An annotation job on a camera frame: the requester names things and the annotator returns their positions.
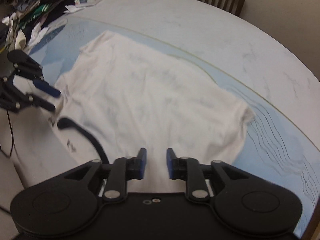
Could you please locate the white t-shirt with black collar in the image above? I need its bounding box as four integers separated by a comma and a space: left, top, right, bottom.
11, 30, 257, 195

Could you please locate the thin black cable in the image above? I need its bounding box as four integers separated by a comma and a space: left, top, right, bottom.
0, 110, 14, 158

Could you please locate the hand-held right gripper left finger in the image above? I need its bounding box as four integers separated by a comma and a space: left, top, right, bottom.
64, 148, 147, 202

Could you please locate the white crumpled paper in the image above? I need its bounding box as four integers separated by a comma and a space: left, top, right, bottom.
64, 4, 85, 13

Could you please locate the pile of dark clothes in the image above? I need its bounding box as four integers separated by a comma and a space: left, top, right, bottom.
0, 0, 83, 55

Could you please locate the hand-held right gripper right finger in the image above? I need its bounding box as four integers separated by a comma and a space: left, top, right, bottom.
167, 149, 253, 202

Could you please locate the light blue table mat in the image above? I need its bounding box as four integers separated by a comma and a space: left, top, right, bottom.
27, 17, 320, 238

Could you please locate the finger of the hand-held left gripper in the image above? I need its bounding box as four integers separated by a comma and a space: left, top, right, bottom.
0, 76, 57, 113
7, 50, 62, 98

